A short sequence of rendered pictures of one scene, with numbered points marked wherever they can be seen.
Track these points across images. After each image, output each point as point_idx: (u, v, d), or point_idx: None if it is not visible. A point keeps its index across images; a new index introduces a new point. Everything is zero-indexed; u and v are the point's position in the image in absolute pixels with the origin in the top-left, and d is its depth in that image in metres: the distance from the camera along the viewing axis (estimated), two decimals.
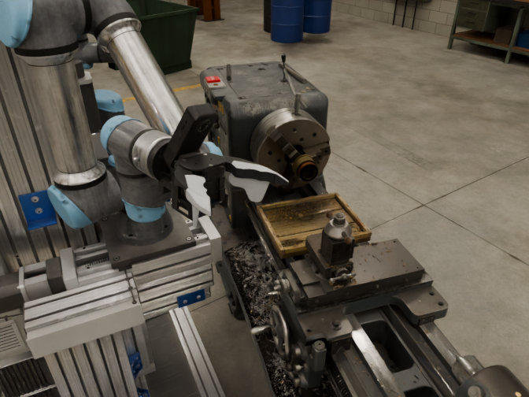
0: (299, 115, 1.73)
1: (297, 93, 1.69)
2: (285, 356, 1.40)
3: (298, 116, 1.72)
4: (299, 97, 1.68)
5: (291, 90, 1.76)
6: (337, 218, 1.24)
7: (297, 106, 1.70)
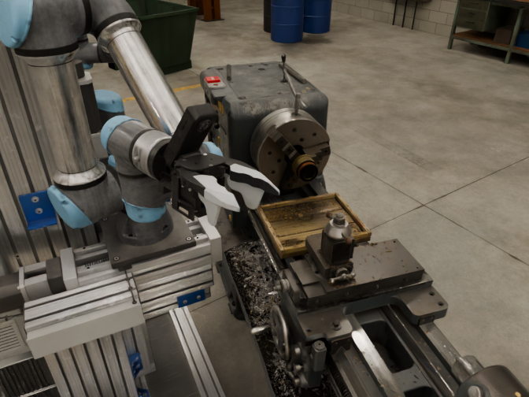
0: (299, 115, 1.73)
1: (297, 93, 1.69)
2: (285, 356, 1.40)
3: (298, 116, 1.72)
4: (299, 97, 1.68)
5: (291, 90, 1.76)
6: (337, 218, 1.24)
7: (297, 106, 1.70)
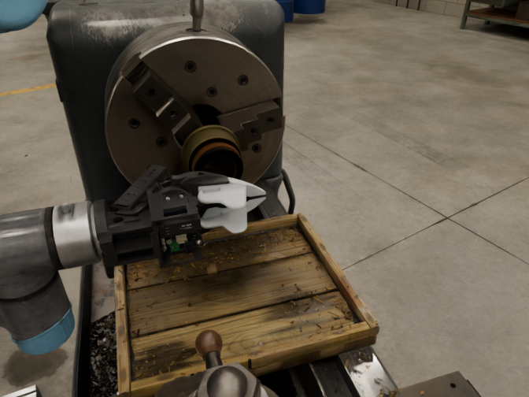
0: (205, 31, 0.72)
1: None
2: None
3: (201, 32, 0.71)
4: None
5: None
6: None
7: (194, 6, 0.69)
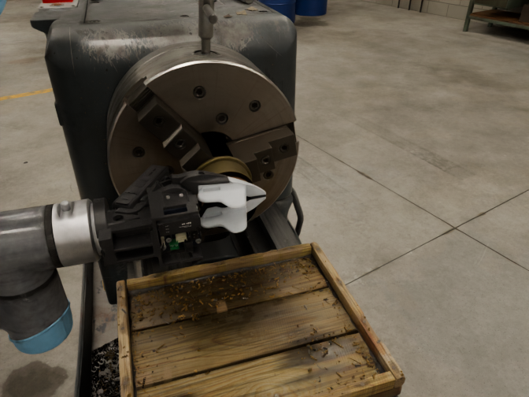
0: (214, 54, 0.67)
1: None
2: None
3: (211, 55, 0.67)
4: (208, 1, 0.63)
5: None
6: None
7: (204, 28, 0.64)
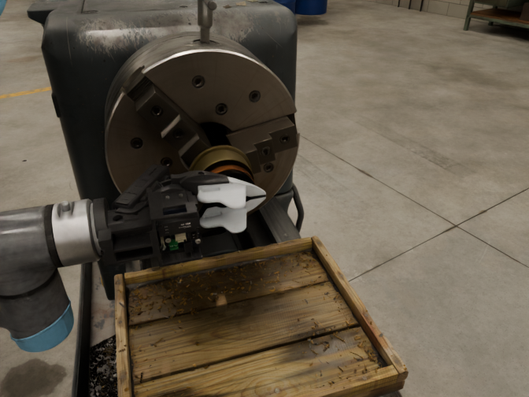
0: (213, 43, 0.66)
1: None
2: None
3: (210, 44, 0.65)
4: None
5: None
6: None
7: (203, 16, 0.63)
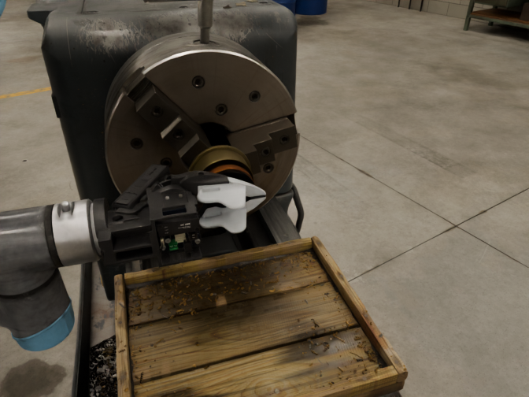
0: (208, 45, 0.65)
1: None
2: None
3: (202, 45, 0.65)
4: None
5: None
6: None
7: (197, 16, 0.64)
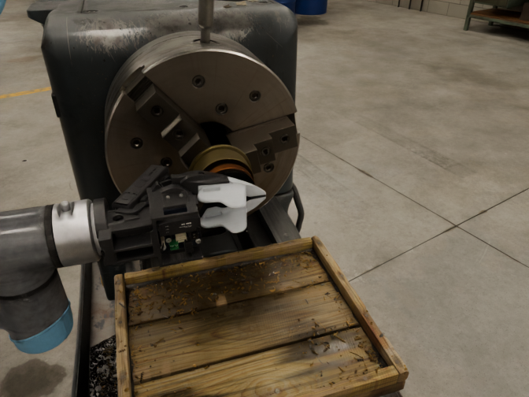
0: (202, 44, 0.65)
1: None
2: None
3: (198, 43, 0.65)
4: None
5: None
6: None
7: (197, 14, 0.64)
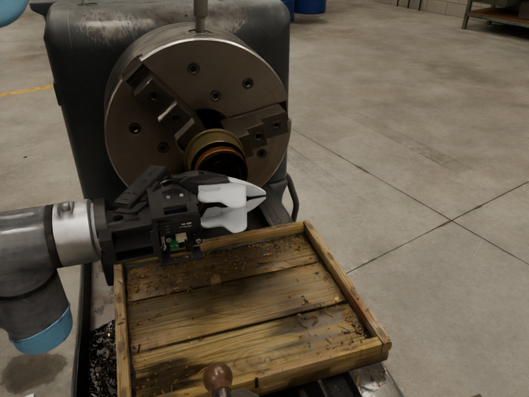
0: (197, 34, 0.68)
1: None
2: None
3: (194, 33, 0.68)
4: None
5: None
6: None
7: (193, 5, 0.67)
